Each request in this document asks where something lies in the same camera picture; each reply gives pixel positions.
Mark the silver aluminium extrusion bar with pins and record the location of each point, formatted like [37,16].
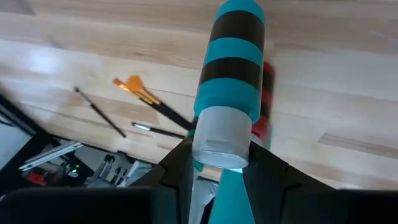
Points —
[49,155]

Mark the small teal green paint bottle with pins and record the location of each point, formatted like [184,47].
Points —
[191,133]

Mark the small dark red paint bottle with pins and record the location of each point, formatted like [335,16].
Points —
[266,93]

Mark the black paintbrush wide orange bristles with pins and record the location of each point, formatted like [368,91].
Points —
[135,84]

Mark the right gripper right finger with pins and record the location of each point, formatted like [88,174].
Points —
[267,180]

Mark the black paintbrush narrow orange bristles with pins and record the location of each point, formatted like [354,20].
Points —
[119,84]

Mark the small turquoise paint bottle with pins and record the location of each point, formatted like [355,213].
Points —
[230,90]

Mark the black paintbrush silver ferrule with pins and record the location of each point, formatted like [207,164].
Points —
[161,132]
[99,112]

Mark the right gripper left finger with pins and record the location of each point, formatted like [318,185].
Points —
[183,174]

